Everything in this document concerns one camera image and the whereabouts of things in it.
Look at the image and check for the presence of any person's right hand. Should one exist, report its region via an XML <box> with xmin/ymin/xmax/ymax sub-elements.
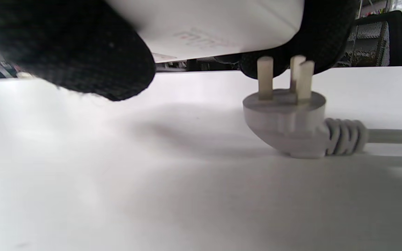
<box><xmin>0</xmin><ymin>0</ymin><xmax>358</xmax><ymax>101</ymax></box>

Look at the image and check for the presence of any white battery pack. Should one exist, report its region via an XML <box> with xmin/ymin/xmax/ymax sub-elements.
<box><xmin>105</xmin><ymin>0</ymin><xmax>304</xmax><ymax>63</ymax></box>

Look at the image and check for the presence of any black mesh armchair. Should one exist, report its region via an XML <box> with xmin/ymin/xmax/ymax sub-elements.
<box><xmin>337</xmin><ymin>10</ymin><xmax>402</xmax><ymax>67</ymax></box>

